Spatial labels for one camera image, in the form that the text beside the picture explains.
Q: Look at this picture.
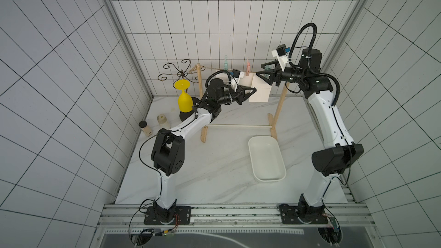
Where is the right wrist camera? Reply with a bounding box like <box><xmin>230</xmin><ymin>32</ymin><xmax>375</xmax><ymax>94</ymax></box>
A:
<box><xmin>272</xmin><ymin>44</ymin><xmax>290</xmax><ymax>71</ymax></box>

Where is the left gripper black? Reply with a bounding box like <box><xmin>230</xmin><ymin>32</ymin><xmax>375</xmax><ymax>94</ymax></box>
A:
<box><xmin>218</xmin><ymin>84</ymin><xmax>257</xmax><ymax>104</ymax></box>

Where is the black wire glass holder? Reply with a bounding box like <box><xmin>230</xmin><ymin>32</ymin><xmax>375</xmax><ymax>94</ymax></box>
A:
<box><xmin>163</xmin><ymin>59</ymin><xmax>199</xmax><ymax>121</ymax></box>

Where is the white rectangular tray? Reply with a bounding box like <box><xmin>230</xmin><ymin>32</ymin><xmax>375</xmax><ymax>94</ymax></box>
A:
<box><xmin>248</xmin><ymin>136</ymin><xmax>287</xmax><ymax>183</ymax></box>

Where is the yellow plastic wine glass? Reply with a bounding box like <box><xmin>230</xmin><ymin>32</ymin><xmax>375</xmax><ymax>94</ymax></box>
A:
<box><xmin>173</xmin><ymin>79</ymin><xmax>194</xmax><ymax>113</ymax></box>

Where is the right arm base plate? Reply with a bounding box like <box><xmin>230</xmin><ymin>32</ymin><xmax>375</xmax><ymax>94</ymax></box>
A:
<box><xmin>278</xmin><ymin>204</ymin><xmax>328</xmax><ymax>225</ymax></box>

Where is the white postcard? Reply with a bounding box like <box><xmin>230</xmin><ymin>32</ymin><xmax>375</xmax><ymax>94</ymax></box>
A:
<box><xmin>238</xmin><ymin>72</ymin><xmax>255</xmax><ymax>87</ymax></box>
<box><xmin>214</xmin><ymin>71</ymin><xmax>229</xmax><ymax>83</ymax></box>
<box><xmin>249</xmin><ymin>73</ymin><xmax>272</xmax><ymax>103</ymax></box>

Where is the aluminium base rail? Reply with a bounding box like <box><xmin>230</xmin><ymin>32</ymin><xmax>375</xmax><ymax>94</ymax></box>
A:
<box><xmin>98</xmin><ymin>203</ymin><xmax>374</xmax><ymax>230</ymax></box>

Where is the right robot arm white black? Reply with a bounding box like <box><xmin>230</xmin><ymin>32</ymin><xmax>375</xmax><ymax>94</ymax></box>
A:
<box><xmin>256</xmin><ymin>45</ymin><xmax>364</xmax><ymax>225</ymax></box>

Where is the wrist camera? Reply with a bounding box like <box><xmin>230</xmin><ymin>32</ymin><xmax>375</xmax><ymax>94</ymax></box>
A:
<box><xmin>272</xmin><ymin>44</ymin><xmax>290</xmax><ymax>71</ymax></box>
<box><xmin>230</xmin><ymin>69</ymin><xmax>245</xmax><ymax>91</ymax></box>

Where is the cream small jar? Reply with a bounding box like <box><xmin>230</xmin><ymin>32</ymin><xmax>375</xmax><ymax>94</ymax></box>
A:
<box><xmin>157</xmin><ymin>114</ymin><xmax>171</xmax><ymax>130</ymax></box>

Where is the twine string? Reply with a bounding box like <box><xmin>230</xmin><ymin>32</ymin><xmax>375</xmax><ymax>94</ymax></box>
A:
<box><xmin>189</xmin><ymin>64</ymin><xmax>257</xmax><ymax>75</ymax></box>

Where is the wooden clothesline rack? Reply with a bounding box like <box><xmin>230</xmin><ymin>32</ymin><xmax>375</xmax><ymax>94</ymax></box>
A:
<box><xmin>190</xmin><ymin>63</ymin><xmax>288</xmax><ymax>143</ymax></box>

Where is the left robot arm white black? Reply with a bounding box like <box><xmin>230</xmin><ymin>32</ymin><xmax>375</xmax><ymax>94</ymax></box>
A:
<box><xmin>151</xmin><ymin>78</ymin><xmax>257</xmax><ymax>224</ymax></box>

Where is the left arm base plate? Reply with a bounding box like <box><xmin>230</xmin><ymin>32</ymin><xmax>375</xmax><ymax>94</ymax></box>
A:
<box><xmin>144</xmin><ymin>206</ymin><xmax>192</xmax><ymax>225</ymax></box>

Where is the pink clothespin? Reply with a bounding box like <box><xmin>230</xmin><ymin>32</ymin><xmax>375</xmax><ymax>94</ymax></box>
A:
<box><xmin>245</xmin><ymin>60</ymin><xmax>251</xmax><ymax>76</ymax></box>

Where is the wooden jar black lid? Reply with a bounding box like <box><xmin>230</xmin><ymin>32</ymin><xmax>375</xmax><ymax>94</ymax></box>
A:
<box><xmin>139</xmin><ymin>121</ymin><xmax>153</xmax><ymax>137</ymax></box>

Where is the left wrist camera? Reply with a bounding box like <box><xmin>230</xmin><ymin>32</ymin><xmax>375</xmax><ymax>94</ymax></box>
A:
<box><xmin>230</xmin><ymin>69</ymin><xmax>245</xmax><ymax>91</ymax></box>

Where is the green clothespin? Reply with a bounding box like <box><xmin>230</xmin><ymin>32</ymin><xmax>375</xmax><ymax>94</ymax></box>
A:
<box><xmin>224</xmin><ymin>55</ymin><xmax>229</xmax><ymax>71</ymax></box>

